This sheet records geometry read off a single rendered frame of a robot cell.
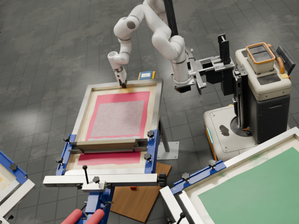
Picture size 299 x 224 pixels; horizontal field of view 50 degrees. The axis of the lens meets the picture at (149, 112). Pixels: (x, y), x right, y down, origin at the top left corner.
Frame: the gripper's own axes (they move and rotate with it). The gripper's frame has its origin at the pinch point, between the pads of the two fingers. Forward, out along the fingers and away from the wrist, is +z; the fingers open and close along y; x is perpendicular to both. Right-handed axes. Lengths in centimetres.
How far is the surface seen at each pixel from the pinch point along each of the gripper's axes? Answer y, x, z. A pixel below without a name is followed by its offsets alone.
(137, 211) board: -55, 9, 100
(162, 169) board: -11, -9, 103
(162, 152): 9, -6, 106
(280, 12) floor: 251, -152, 124
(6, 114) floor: 82, 212, 111
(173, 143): 20, -17, 106
